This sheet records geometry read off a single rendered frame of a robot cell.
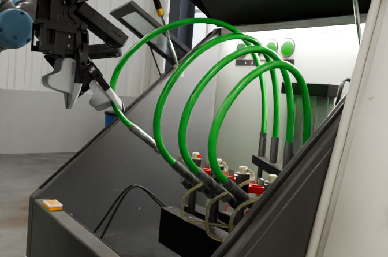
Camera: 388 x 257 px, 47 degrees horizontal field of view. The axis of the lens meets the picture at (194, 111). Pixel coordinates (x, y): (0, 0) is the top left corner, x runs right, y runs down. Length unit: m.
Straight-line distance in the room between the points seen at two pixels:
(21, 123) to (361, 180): 7.04
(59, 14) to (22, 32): 0.13
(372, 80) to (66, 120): 7.22
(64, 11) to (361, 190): 0.57
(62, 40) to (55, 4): 0.06
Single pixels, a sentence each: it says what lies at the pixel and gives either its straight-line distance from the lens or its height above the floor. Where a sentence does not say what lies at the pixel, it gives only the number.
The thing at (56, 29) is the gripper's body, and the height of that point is 1.34.
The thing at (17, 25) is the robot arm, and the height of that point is 1.35.
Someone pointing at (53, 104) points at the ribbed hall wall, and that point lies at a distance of 7.69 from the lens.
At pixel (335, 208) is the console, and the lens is 0.73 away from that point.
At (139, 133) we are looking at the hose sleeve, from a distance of 1.05.
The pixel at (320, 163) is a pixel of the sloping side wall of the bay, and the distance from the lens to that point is 0.74.
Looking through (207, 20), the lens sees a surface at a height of 1.42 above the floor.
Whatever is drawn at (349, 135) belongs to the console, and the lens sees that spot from 0.75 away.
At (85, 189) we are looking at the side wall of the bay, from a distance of 1.24.
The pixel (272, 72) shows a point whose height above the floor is 1.30.
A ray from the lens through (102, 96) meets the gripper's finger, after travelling 1.03.
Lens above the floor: 1.26
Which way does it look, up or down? 3 degrees down
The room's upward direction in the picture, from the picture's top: 5 degrees clockwise
